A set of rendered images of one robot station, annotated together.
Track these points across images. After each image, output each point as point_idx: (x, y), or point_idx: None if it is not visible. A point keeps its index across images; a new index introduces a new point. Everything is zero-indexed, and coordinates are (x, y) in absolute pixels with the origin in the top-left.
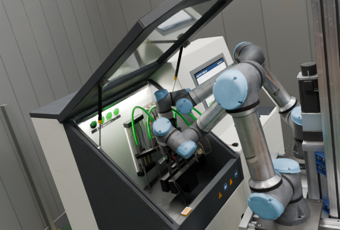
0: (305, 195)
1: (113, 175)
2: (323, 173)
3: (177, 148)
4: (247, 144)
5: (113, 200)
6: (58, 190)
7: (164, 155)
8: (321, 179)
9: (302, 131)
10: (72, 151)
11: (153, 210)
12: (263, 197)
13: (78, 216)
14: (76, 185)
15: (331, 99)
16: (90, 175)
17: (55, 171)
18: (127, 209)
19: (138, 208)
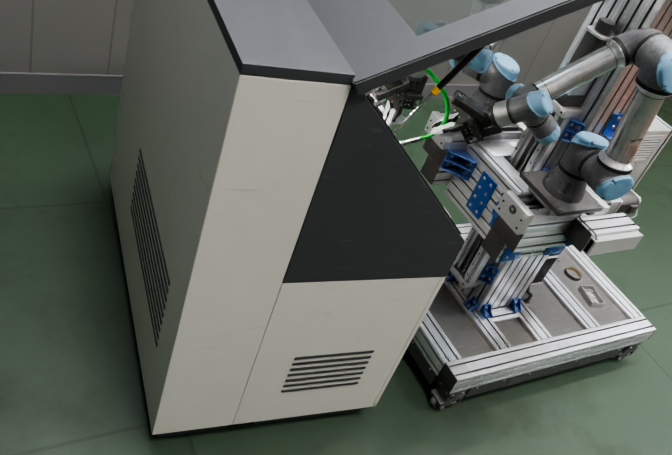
0: (511, 165)
1: (409, 181)
2: (569, 141)
3: (551, 132)
4: (646, 126)
5: (371, 222)
6: (205, 232)
7: (468, 139)
8: (556, 147)
9: (568, 96)
10: (331, 146)
11: (449, 221)
12: (631, 178)
13: (233, 273)
14: (283, 212)
15: (632, 68)
16: (347, 187)
17: (232, 191)
18: (395, 231)
19: (422, 223)
